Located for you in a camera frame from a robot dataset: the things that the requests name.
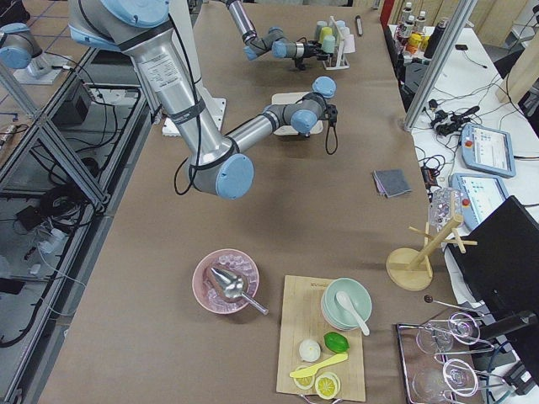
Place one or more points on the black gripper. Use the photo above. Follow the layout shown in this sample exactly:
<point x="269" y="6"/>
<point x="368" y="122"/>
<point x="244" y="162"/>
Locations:
<point x="308" y="49"/>

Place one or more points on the green plastic cup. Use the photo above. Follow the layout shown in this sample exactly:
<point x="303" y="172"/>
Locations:
<point x="328" y="44"/>

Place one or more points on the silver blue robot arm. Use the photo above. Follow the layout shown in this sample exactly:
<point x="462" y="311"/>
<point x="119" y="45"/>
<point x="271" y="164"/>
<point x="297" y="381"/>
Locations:
<point x="274" y="41"/>
<point x="145" y="31"/>

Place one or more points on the yellow plastic cup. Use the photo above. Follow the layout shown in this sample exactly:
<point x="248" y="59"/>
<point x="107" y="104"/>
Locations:
<point x="324" y="31"/>

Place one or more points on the pink plastic cup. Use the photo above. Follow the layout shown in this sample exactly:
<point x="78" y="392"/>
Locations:
<point x="349" y="44"/>

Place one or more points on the grey plastic cup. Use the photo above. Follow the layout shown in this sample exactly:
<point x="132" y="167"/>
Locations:
<point x="320" y="25"/>

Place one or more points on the pale cream plastic cup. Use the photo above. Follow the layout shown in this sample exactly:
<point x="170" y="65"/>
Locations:
<point x="344" y="31"/>

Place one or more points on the black bottle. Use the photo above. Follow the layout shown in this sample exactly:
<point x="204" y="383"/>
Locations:
<point x="434" y="39"/>

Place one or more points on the folded grey cloth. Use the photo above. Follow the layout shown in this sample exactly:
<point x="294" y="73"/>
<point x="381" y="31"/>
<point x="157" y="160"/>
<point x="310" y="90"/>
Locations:
<point x="391" y="183"/>

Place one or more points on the upper blue teach pendant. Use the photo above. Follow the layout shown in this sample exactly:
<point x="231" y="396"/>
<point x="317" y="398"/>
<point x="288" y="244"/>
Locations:
<point x="488" y="150"/>

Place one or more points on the blue teach pendant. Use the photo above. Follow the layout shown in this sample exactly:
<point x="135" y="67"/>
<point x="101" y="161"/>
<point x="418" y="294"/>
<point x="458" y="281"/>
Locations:
<point x="488" y="150"/>
<point x="481" y="194"/>

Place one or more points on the lower blue teach pendant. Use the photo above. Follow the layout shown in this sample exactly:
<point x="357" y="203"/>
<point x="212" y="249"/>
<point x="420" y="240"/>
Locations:
<point x="481" y="194"/>

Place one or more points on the wooden mug tree stand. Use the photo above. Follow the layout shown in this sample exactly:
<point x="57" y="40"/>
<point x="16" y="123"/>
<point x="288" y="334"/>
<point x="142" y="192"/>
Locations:
<point x="410" y="269"/>

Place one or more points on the metal ice scoop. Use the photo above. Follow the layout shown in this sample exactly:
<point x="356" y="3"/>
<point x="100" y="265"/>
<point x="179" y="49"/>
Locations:
<point x="234" y="286"/>

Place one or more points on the white ceramic spoon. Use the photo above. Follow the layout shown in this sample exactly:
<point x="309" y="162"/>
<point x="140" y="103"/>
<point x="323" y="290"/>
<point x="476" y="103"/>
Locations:
<point x="345" y="301"/>

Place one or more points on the pink bowl with ice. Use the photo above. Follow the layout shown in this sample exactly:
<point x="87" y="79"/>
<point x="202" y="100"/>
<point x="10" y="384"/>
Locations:
<point x="205" y="290"/>

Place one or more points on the wooden cutting board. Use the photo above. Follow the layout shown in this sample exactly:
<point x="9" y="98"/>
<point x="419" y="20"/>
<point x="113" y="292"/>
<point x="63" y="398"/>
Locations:
<point x="301" y="319"/>

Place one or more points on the black monitor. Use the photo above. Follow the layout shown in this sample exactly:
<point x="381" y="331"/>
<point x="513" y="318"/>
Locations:
<point x="502" y="269"/>

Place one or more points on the green lime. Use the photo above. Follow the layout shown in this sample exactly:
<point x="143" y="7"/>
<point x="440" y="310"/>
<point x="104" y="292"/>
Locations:
<point x="336" y="342"/>

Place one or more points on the white peeled fruit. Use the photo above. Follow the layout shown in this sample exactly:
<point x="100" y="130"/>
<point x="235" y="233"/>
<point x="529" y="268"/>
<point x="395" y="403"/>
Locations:
<point x="309" y="350"/>

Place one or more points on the yellow plastic knife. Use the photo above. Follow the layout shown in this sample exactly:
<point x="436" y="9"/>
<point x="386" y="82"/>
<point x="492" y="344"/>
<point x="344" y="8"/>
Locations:
<point x="313" y="369"/>

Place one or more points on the upper wine glass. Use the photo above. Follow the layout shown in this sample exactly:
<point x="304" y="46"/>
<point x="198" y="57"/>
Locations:
<point x="458" y="334"/>

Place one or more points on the wine glass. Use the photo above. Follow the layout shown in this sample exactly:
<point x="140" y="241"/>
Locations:
<point x="454" y="381"/>
<point x="458" y="334"/>

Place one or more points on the lemon slice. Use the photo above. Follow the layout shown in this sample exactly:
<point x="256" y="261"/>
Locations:
<point x="305" y="383"/>

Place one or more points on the lemon half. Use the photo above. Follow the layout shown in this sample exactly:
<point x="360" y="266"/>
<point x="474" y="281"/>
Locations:
<point x="327" y="385"/>

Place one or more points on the lower wine glass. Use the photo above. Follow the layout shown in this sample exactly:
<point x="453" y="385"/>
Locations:
<point x="454" y="381"/>

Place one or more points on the white wire cup rack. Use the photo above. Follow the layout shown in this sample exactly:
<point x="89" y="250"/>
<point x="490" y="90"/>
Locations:
<point x="338" y="60"/>

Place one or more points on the aluminium frame post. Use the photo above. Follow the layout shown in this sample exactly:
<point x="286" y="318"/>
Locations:
<point x="451" y="34"/>

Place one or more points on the black wire glass rack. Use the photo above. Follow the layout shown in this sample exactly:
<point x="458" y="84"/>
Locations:
<point x="412" y="360"/>

